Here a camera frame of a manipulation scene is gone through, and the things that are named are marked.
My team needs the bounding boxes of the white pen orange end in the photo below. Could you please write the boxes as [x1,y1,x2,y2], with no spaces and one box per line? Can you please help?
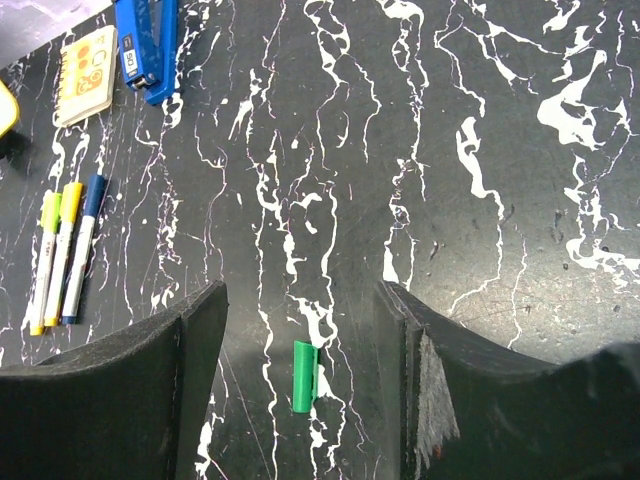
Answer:
[44,221,75,327]

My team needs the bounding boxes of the white board yellow frame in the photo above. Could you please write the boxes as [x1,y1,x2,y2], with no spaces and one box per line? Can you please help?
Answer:
[0,81,20,138]

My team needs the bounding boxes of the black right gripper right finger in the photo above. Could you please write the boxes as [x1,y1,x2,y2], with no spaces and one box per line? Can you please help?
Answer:
[373,281,639,479]

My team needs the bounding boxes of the blue pen cap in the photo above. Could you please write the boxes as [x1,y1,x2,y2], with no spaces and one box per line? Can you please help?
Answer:
[83,174,107,218]

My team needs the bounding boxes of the orange small notebook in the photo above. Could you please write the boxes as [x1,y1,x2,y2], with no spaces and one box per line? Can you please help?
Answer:
[54,25,117,127]

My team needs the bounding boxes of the white pen blue end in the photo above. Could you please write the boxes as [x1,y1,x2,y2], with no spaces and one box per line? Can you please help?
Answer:
[60,173,108,325]

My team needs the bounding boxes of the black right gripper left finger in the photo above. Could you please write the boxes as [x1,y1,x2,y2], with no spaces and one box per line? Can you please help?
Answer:
[1,281,228,479]

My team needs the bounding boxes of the blue stapler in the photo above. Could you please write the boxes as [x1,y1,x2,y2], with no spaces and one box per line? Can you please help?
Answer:
[112,0,179,106]

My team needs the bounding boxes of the orange yellow pen cap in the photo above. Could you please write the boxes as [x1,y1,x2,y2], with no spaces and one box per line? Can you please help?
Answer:
[59,182,84,225]

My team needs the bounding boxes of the light green pen cap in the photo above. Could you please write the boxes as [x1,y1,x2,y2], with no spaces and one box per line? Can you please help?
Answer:
[40,192,62,234]

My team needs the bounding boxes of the dark green pen cap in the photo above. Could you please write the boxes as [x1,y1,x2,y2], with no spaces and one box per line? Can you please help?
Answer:
[292,340,319,413]

